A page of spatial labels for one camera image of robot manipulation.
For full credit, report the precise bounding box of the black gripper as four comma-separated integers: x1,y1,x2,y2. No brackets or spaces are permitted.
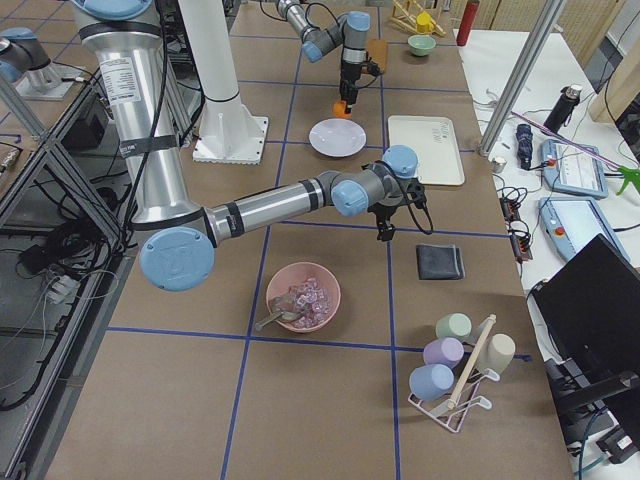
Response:
367,179,426,242
339,58,381,116

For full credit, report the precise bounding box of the orange mandarin fruit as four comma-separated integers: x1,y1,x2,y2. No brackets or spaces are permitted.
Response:
332,100,351,119

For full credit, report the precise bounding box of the white round plate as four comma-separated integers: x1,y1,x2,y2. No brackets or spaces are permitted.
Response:
309,118,367,158

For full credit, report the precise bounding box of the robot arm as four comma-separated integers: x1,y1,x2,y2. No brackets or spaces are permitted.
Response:
74,1,426,291
259,1,383,119

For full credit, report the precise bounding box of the brown wooden tray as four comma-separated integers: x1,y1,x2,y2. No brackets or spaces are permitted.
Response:
362,38,388,76

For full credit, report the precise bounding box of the cream bear tray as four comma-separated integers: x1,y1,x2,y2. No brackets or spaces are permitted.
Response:
387,115,465,187

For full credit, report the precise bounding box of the folded grey cloth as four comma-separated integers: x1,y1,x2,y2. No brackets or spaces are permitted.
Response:
416,244,465,280

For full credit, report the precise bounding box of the pink bowl with ice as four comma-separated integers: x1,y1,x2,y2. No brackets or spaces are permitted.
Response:
266,262,341,333

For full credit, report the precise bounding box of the light green bowl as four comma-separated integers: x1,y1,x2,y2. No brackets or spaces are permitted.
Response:
407,34,437,57

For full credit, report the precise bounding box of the wooden mug rack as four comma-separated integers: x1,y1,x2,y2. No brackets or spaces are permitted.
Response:
390,0,447,38

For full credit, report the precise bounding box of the yellow cup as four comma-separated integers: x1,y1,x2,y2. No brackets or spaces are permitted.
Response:
415,12,435,35

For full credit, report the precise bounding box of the green pastel cup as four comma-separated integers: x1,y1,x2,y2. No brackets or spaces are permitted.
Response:
435,312,472,342

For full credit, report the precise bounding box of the metal scoop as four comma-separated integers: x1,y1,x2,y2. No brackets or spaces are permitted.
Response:
254,293,302,331

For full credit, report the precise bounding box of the purple pastel cup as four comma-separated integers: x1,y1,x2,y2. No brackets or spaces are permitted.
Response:
422,337,464,369

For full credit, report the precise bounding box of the small metal cylinder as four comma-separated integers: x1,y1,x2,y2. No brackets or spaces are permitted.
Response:
490,156,507,174

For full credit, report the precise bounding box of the blue pastel cup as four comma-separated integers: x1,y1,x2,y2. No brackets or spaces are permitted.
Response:
409,364,454,401

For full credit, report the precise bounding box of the red bottle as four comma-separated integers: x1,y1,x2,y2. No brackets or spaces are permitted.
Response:
456,0,480,47

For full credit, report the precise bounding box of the beige pastel cup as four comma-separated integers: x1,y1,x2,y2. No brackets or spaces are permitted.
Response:
476,333,516,374

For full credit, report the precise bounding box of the dark blue folded umbrella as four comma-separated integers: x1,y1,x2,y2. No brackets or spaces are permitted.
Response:
516,123,533,170

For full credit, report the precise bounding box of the wooden rod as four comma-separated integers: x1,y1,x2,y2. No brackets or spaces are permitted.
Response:
447,314,496,410

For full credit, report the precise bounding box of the teach pendant near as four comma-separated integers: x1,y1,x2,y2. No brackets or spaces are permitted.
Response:
538,196,629,261

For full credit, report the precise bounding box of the teach pendant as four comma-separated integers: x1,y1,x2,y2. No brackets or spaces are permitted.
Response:
540,139,609,199
538,196,629,261

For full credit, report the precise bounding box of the teach pendant far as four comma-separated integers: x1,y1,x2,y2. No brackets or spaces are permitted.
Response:
540,139,609,199

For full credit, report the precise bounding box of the black laptop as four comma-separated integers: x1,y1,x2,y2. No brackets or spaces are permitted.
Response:
533,234,639,381

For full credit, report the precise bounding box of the black thermos bottle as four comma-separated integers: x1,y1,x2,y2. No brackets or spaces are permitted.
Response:
543,84,583,133

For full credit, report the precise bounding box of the grabber reach tool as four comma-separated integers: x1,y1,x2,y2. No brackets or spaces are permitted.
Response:
510,111,640,195

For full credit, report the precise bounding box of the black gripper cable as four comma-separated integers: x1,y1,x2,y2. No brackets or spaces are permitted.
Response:
389,174,435,236
305,2,384,91

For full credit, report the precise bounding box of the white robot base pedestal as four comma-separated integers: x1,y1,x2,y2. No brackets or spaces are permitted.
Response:
179,0,269,165

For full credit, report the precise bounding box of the white wire cup rack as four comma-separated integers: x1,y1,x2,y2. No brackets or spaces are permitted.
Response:
407,367,500,434

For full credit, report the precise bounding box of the aluminium frame post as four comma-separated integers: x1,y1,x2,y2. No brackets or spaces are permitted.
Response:
477,0,566,158

